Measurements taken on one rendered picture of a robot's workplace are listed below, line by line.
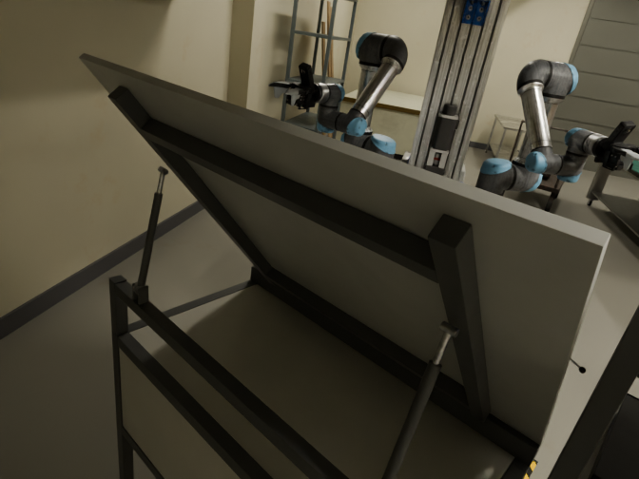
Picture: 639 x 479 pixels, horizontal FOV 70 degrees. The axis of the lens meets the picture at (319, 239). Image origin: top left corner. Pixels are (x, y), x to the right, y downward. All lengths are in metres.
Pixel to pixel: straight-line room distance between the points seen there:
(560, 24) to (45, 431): 9.92
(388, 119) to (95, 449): 6.52
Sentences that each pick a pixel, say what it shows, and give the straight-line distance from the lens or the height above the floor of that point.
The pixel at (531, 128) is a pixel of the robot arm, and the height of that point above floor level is 1.57.
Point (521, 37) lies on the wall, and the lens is 10.31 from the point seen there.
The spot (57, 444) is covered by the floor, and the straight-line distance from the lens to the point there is 2.44.
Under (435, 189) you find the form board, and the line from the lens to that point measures 0.57.
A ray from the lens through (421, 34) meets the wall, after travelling 10.24.
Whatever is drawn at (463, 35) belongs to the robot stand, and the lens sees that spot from 2.18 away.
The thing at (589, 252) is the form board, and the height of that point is 1.62.
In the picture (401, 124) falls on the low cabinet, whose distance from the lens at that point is 7.75.
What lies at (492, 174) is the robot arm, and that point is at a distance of 2.06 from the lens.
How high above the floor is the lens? 1.79
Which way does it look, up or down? 25 degrees down
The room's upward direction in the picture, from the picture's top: 9 degrees clockwise
